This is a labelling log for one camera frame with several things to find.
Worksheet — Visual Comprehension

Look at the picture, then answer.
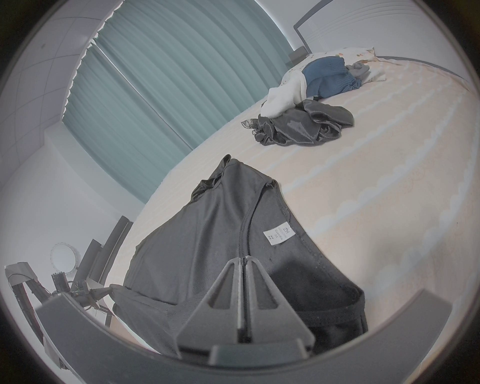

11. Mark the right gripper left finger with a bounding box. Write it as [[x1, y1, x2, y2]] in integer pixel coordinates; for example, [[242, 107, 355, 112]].
[[176, 256, 244, 358]]

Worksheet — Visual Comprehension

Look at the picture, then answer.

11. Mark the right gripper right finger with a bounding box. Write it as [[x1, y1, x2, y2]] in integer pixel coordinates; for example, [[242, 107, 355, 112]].
[[245, 256, 316, 356]]

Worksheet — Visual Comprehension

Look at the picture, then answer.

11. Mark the black T-shirt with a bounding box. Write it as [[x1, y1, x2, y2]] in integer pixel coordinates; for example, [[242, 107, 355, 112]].
[[110, 154, 370, 357]]

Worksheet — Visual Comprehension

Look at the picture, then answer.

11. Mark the bed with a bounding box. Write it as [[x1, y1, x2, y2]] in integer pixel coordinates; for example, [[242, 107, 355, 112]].
[[107, 0, 479, 357]]

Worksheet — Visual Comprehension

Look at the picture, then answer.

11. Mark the pile of clothes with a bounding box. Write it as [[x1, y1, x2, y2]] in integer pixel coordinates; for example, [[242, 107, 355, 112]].
[[260, 56, 388, 118]]

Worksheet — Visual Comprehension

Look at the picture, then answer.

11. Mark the black dressing table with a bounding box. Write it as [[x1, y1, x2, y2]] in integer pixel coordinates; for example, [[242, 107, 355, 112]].
[[80, 239, 103, 281]]

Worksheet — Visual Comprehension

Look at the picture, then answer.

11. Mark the round white mirror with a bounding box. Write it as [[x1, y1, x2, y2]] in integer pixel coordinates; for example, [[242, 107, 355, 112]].
[[50, 243, 79, 272]]

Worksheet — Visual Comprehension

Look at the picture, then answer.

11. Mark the blue-green curtain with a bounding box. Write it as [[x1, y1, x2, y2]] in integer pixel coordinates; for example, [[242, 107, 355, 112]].
[[92, 0, 293, 151], [62, 49, 192, 205]]

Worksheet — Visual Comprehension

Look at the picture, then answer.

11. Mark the black satin garment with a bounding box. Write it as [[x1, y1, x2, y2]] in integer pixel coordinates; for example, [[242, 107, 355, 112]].
[[242, 99, 355, 147]]

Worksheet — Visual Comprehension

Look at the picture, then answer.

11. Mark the white printed pillow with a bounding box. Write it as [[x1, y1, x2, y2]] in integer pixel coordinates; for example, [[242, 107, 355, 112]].
[[323, 46, 376, 62]]

